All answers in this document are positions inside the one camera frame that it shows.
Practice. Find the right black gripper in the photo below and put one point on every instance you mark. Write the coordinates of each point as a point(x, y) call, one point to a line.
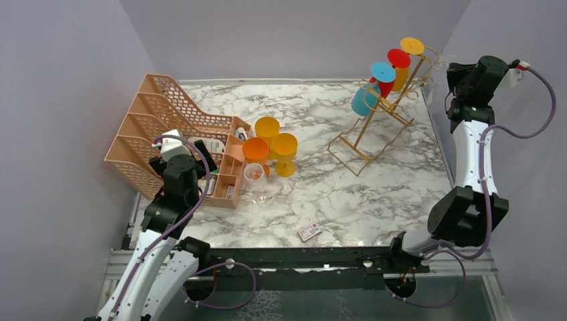
point(455, 73)

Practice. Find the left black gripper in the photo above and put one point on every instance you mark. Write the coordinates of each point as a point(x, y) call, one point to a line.
point(210, 164)

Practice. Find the clear wine glass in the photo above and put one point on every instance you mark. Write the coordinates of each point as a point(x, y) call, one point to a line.
point(436, 89)
point(254, 182)

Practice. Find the orange plastic wine glass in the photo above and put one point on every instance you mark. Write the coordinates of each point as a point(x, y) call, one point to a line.
point(256, 150)

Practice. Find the yellow plastic wine glass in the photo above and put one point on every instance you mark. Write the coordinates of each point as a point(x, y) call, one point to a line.
point(267, 128)

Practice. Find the blue plastic wine glass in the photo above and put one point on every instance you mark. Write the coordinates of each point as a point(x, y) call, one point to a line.
point(365, 98)

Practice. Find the red white staples box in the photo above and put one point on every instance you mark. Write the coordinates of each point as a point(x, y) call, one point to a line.
point(309, 232)

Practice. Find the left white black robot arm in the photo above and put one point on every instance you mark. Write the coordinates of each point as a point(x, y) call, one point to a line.
point(161, 262)

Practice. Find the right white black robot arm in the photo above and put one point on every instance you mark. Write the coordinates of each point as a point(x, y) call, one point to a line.
point(467, 215)

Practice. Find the yellow wine glass top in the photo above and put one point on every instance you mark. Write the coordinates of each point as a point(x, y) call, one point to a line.
point(400, 58)

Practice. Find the red plastic wine glass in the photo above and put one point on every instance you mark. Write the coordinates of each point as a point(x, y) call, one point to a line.
point(383, 74)

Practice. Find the white packaged item card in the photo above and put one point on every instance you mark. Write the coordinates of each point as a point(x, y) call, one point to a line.
point(211, 144)

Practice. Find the white blue stapler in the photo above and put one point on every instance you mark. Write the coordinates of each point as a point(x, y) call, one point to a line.
point(241, 134)

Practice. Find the peach plastic file organizer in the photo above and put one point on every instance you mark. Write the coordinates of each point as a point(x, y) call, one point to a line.
point(160, 114)

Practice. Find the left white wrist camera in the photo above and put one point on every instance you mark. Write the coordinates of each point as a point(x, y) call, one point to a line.
point(170, 147)

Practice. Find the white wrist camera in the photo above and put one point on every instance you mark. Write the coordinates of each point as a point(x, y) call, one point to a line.
point(170, 147)
point(514, 74)

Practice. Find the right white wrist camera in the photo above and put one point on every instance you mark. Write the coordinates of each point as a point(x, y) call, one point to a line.
point(514, 74)

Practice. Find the gold wire wine glass rack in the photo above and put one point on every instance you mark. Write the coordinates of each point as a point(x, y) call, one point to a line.
point(369, 137)

